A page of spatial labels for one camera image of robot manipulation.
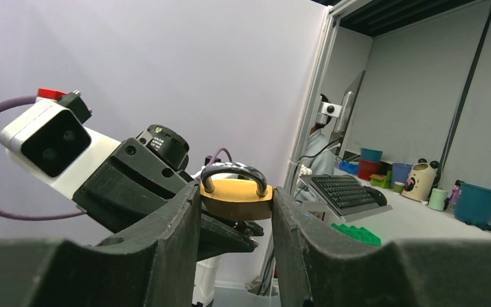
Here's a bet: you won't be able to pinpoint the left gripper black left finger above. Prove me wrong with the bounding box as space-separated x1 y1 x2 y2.
0 183 201 306

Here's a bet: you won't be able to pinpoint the panda ceramic mug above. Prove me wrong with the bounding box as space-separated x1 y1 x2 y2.
401 159 439 201

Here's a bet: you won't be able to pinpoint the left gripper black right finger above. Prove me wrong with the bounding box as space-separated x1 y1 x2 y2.
272 187 491 306

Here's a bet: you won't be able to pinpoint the brass padlock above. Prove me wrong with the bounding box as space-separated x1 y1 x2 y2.
199 162 274 221

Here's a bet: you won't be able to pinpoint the blue plastic cup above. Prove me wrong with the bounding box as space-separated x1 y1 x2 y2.
391 163 413 188

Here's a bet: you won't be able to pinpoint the computer monitor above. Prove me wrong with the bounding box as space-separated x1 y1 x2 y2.
330 70 366 141

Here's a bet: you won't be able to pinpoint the red plastic cup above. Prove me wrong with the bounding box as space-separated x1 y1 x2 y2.
357 159 382 181

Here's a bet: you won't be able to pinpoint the blue plastic bucket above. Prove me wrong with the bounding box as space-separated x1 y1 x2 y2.
454 183 491 225

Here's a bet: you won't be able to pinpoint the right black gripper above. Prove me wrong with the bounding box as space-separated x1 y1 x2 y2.
72 125 259 262

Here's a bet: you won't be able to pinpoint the green toy blocks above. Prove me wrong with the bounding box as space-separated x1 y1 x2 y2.
331 223 382 246

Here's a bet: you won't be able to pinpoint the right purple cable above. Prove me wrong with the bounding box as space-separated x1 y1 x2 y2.
0 95 88 222

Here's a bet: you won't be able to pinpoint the external webcam on frame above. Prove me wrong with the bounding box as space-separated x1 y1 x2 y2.
315 102 342 125

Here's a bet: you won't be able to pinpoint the black computer keyboard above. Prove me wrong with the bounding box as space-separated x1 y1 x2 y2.
310 175 388 216

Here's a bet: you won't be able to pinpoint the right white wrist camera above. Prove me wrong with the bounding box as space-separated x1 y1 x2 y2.
0 88 120 200

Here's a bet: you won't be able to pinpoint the teal plastic cup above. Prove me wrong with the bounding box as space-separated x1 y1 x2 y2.
360 148 383 163

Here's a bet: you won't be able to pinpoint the pale green cup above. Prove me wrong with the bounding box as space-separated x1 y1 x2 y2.
428 188 448 211

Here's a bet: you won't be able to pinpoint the aluminium frame rail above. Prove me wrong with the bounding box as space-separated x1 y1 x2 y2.
281 0 491 196

